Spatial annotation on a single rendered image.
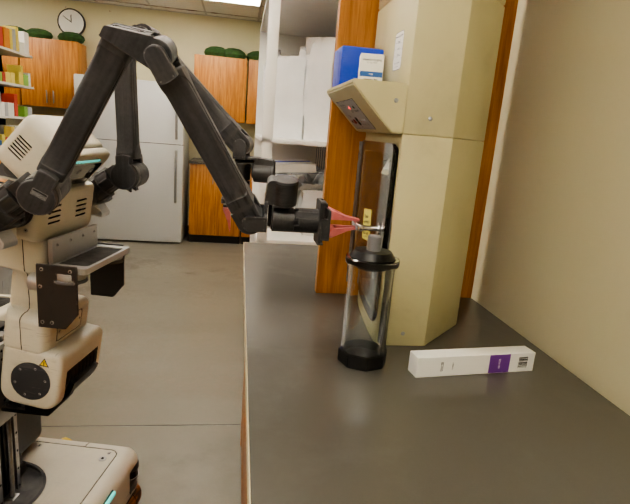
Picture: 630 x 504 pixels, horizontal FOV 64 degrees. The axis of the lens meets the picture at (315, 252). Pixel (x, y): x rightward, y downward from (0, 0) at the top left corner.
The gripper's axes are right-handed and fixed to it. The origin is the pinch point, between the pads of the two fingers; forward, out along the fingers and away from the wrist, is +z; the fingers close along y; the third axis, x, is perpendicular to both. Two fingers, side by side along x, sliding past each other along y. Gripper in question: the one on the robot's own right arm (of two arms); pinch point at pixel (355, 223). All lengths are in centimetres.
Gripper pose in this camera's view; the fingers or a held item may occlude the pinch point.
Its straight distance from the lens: 118.7
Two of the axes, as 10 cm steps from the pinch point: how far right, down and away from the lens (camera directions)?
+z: 9.9, 0.5, 1.6
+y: 0.8, -9.7, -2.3
